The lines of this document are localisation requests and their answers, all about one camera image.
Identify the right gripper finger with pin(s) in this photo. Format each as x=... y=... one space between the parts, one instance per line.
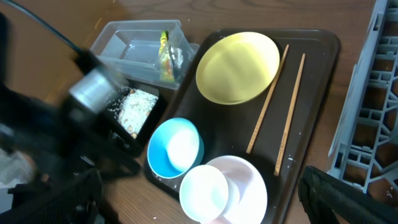
x=323 y=197

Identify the pink bowl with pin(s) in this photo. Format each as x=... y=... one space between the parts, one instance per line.
x=252 y=205

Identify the small white cup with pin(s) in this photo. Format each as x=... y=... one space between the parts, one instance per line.
x=207 y=194

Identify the yellow plate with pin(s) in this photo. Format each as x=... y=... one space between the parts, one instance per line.
x=237 y=68

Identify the blue bowl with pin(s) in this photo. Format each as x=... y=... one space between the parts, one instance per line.
x=174 y=148

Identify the green snack wrapper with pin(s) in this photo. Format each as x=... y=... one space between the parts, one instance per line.
x=165 y=59

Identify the white tissue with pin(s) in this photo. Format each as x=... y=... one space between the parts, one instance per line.
x=177 y=57

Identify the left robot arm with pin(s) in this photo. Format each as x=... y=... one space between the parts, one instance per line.
x=79 y=157

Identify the grey dishwasher rack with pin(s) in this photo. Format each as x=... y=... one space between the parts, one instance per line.
x=364 y=148

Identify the black waste tray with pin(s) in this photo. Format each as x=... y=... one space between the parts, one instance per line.
x=114 y=133

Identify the clear plastic waste bin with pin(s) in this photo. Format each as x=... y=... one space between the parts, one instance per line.
x=132 y=48

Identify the dark brown serving tray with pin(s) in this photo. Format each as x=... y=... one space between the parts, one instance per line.
x=226 y=130

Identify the left wooden chopstick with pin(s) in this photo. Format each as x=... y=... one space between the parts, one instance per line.
x=266 y=103

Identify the wooden chopstick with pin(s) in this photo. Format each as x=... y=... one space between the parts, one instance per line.
x=290 y=114
x=266 y=103

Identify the right wooden chopstick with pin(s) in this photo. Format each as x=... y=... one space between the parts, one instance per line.
x=290 y=114

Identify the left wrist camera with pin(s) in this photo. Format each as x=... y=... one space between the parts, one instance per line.
x=93 y=89

